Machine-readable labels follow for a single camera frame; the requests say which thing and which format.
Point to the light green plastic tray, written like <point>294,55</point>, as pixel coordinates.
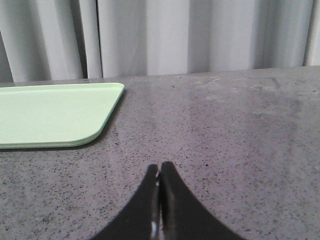
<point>55,116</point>

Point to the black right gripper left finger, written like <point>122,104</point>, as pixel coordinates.
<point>140,218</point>

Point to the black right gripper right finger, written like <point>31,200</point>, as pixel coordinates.
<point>183,216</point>

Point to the grey curtain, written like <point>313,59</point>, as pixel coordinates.
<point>78,39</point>

